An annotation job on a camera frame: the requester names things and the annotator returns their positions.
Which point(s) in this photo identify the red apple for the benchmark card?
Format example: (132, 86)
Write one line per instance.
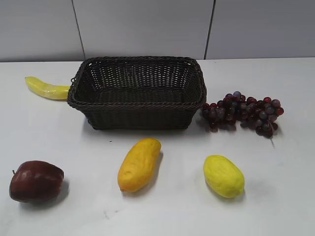
(36, 182)

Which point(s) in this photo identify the yellow lemon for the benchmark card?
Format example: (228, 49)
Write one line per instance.
(223, 176)

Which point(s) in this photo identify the orange mango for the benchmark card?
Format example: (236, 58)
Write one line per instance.
(139, 165)

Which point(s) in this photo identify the dark woven plastic basket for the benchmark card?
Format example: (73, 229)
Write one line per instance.
(138, 93)

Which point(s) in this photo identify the yellow banana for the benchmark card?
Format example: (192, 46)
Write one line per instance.
(47, 90)

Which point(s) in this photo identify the purple grape bunch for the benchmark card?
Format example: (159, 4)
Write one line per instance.
(257, 115)

